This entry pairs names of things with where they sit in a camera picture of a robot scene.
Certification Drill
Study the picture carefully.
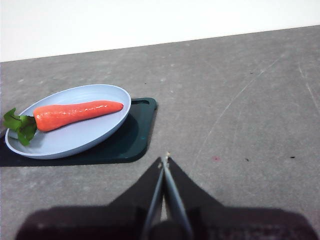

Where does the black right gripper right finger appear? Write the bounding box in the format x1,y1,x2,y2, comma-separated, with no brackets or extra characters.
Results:
163,156,226,240

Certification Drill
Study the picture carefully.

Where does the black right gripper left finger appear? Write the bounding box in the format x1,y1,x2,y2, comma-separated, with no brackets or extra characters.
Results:
108,156,165,240

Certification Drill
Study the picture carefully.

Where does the blue round plate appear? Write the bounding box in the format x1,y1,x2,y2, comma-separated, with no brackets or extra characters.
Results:
4,83,132,160

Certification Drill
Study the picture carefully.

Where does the orange carrot with green leaves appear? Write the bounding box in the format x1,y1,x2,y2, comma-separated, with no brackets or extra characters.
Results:
2,99,125,147

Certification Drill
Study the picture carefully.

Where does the black flat tray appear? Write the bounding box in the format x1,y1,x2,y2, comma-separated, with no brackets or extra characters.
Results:
0,97,159,168

